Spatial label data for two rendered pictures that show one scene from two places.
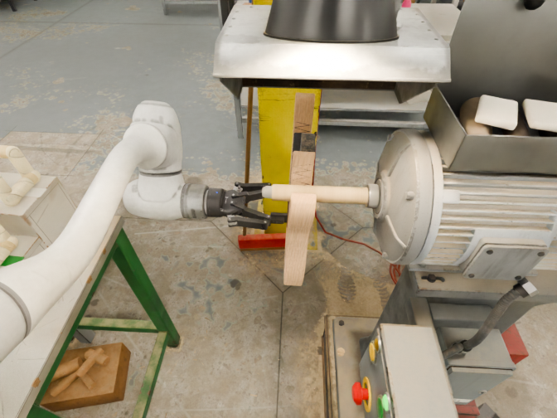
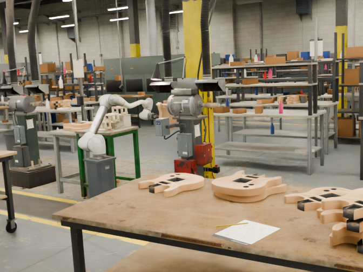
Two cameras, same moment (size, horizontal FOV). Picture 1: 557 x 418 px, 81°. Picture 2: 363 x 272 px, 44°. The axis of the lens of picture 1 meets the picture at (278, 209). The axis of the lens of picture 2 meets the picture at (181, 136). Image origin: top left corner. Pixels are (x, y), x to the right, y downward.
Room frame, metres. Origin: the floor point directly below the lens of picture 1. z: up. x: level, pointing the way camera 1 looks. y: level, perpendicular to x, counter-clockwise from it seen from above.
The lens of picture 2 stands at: (-4.25, -3.06, 1.73)
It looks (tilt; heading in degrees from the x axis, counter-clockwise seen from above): 9 degrees down; 30
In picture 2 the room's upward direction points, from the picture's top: 3 degrees counter-clockwise
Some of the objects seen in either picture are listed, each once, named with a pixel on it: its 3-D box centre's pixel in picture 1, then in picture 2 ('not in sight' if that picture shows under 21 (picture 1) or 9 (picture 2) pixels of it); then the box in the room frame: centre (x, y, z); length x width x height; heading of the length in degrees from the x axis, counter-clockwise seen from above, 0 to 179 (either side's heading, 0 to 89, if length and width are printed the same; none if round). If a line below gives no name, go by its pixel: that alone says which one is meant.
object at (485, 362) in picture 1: (477, 348); (183, 133); (0.28, -0.45, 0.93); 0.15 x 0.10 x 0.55; 87
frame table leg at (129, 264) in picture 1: (150, 300); (137, 161); (0.66, 0.53, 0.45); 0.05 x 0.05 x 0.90; 87
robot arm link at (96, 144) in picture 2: not in sight; (98, 143); (-0.27, 0.39, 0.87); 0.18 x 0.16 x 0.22; 82
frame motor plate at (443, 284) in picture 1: (486, 247); (190, 116); (0.44, -0.46, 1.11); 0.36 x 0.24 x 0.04; 87
